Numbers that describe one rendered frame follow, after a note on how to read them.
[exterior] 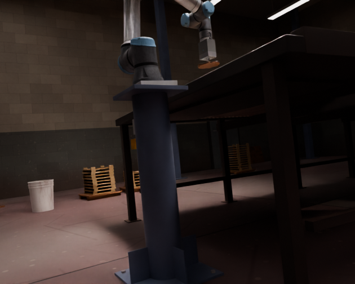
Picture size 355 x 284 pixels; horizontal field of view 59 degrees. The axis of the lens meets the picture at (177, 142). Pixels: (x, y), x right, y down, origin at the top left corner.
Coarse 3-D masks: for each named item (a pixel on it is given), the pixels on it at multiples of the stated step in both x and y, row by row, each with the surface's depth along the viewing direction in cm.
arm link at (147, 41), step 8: (136, 40) 144; (144, 40) 143; (152, 40) 146; (136, 48) 144; (144, 48) 143; (152, 48) 145; (128, 56) 150; (136, 56) 144; (144, 56) 143; (152, 56) 145
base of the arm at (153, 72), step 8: (136, 64) 145; (144, 64) 143; (152, 64) 144; (136, 72) 144; (144, 72) 143; (152, 72) 143; (160, 72) 148; (136, 80) 143; (144, 80) 141; (152, 80) 142; (160, 80) 144
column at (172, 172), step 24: (120, 96) 145; (144, 96) 140; (168, 96) 157; (144, 120) 140; (168, 120) 145; (144, 144) 140; (168, 144) 143; (144, 168) 141; (168, 168) 141; (144, 192) 141; (168, 192) 140; (144, 216) 143; (168, 216) 139; (168, 240) 139; (192, 240) 154; (144, 264) 140; (168, 264) 138; (192, 264) 153
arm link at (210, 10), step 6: (174, 0) 164; (180, 0) 163; (186, 0) 163; (192, 0) 164; (198, 0) 166; (186, 6) 166; (192, 6) 166; (198, 6) 166; (204, 6) 166; (210, 6) 168; (198, 12) 169; (204, 12) 168; (210, 12) 167; (198, 18) 173; (204, 18) 172
